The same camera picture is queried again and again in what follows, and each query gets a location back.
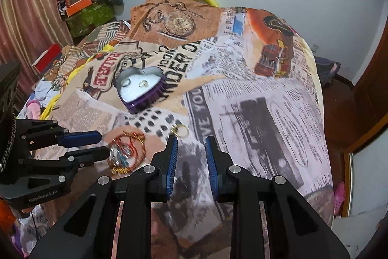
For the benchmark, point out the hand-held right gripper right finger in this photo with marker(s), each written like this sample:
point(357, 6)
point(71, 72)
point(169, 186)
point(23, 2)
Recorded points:
point(210, 168)

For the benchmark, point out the green storage box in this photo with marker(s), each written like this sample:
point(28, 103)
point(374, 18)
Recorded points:
point(91, 19)

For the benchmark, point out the dark bag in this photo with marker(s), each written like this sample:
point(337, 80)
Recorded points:
point(327, 67)

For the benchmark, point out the yellow cloth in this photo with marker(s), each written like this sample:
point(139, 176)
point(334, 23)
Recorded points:
point(51, 104)

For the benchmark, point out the striped curtain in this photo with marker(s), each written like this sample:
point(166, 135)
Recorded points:
point(30, 4)

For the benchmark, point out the printed blanket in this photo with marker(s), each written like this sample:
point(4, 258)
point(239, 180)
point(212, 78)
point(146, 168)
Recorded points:
point(242, 95)

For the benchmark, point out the pink slipper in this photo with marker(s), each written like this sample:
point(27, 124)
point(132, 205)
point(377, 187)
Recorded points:
point(339, 198)

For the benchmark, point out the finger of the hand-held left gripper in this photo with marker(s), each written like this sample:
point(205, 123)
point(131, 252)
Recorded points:
point(78, 138)
point(91, 155)

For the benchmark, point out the red and gold bangle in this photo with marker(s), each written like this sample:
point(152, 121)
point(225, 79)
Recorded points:
point(142, 152)

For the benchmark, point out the orange box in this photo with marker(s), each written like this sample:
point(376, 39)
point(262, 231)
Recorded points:
point(78, 5)

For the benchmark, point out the purple heart-shaped jewelry box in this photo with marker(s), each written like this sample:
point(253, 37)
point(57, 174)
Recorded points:
point(145, 101)

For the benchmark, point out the red box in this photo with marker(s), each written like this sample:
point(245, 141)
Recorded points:
point(50, 55)

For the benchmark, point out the white wall socket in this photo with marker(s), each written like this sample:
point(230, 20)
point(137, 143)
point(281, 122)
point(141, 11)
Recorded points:
point(315, 48)

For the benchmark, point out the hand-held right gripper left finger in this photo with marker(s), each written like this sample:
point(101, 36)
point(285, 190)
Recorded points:
point(172, 162)

